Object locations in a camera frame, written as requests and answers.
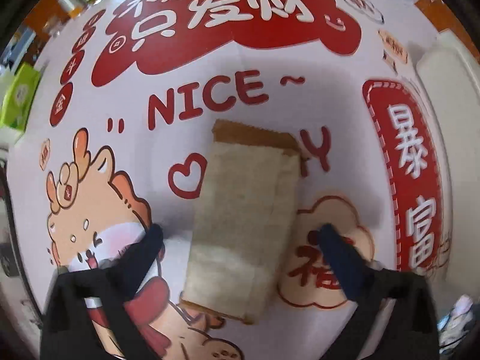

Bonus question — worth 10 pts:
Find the beige wafer pack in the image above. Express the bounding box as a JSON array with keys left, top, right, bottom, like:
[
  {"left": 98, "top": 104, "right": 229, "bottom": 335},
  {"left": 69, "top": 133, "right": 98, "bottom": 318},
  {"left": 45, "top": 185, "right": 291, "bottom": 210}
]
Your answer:
[{"left": 180, "top": 119, "right": 301, "bottom": 324}]

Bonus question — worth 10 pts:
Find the green tissue box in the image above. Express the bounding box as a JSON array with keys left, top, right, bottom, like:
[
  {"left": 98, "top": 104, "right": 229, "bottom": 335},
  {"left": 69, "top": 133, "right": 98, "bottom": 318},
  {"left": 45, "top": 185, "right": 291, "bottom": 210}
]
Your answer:
[{"left": 1, "top": 63, "right": 41, "bottom": 147}]

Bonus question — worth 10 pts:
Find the printed pink tablecloth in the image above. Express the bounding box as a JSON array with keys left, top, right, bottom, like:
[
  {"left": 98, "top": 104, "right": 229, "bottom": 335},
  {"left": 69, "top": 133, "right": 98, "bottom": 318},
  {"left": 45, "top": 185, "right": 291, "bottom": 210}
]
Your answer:
[{"left": 7, "top": 0, "right": 451, "bottom": 359}]

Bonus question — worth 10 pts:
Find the white plastic bin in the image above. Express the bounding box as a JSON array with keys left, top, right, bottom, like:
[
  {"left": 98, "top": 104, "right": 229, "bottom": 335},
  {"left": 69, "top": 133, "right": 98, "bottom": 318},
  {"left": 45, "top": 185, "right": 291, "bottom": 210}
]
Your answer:
[{"left": 414, "top": 31, "right": 480, "bottom": 255}]

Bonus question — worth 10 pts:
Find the orange liquid jar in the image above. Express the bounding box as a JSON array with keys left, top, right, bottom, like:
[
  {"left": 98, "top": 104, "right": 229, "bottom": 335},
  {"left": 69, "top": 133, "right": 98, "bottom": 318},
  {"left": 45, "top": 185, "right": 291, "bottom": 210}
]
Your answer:
[{"left": 57, "top": 0, "right": 85, "bottom": 18}]

